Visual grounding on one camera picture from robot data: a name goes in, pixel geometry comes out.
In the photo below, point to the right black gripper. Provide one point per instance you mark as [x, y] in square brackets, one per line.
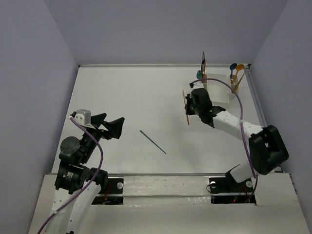
[188, 111]

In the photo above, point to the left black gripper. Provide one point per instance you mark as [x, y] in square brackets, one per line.
[100, 127]

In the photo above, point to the orange chopstick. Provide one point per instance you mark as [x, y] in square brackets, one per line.
[185, 107]
[237, 85]

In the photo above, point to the black handled steel knife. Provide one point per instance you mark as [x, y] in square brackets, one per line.
[203, 56]

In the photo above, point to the blue plastic spoon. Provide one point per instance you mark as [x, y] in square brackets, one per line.
[232, 68]

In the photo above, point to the orange plastic spoon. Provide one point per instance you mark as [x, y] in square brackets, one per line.
[238, 68]

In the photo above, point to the orange plastic knife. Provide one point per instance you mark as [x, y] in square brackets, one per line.
[203, 67]

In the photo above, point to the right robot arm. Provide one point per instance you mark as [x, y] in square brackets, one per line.
[265, 147]

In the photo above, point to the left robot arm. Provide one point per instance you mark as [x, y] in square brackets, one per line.
[80, 177]

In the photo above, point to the white utensil organizer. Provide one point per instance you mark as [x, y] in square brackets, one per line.
[217, 91]

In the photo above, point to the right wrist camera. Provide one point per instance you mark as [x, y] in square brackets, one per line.
[196, 85]

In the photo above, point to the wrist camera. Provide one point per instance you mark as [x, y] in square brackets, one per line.
[81, 118]
[196, 85]

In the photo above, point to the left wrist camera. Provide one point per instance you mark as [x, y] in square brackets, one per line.
[81, 118]

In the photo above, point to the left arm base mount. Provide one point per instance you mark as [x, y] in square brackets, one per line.
[112, 194]

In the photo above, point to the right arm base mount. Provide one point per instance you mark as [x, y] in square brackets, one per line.
[238, 193]

